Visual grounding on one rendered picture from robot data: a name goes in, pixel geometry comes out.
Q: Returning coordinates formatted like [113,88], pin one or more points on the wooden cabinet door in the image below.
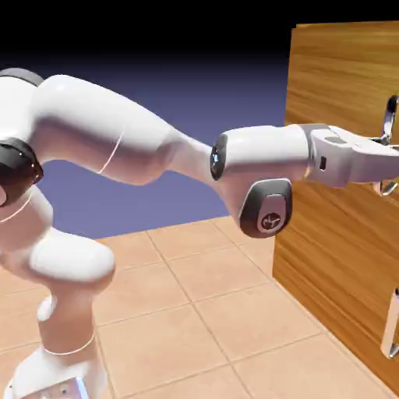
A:
[336,78]
[336,249]

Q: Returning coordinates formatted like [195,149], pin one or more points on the light wood cabinet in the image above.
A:
[280,265]

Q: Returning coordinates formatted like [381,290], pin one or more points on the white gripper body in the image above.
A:
[374,165]

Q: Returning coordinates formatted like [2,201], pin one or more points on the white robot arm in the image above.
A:
[93,131]

